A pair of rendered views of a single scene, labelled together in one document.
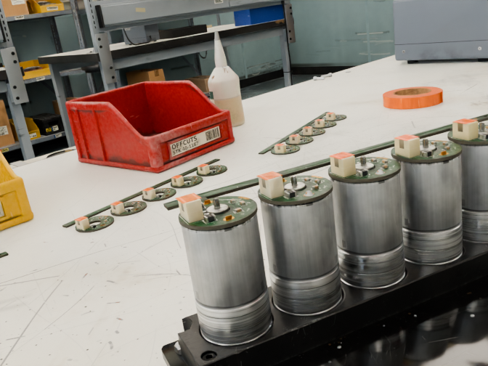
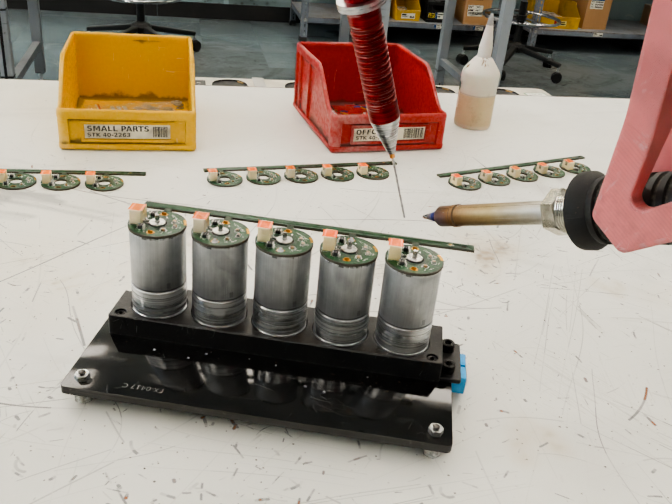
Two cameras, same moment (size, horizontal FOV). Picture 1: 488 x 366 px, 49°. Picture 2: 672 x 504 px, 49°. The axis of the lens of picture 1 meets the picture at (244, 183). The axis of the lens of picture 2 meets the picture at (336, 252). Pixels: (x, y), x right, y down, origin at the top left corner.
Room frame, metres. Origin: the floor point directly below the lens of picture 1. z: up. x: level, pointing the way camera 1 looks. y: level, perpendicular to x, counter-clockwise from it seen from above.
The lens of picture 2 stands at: (-0.06, -0.19, 0.96)
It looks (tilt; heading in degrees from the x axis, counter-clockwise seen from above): 29 degrees down; 27
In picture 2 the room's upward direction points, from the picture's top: 6 degrees clockwise
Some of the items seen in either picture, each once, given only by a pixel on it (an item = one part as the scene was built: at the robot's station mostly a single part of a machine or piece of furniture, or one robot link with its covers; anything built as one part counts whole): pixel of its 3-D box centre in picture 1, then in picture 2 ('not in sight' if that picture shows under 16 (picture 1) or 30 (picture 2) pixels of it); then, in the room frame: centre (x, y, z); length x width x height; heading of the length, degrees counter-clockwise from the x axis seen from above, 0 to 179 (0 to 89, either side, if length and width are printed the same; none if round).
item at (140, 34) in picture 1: (141, 33); not in sight; (2.97, 0.43, 0.80); 0.15 x 0.12 x 0.10; 60
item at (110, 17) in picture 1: (205, 3); not in sight; (3.08, 0.07, 0.90); 1.30 x 0.06 x 0.12; 130
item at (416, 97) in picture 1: (412, 97); not in sight; (0.55, -0.19, 0.76); 0.06 x 0.06 x 0.01
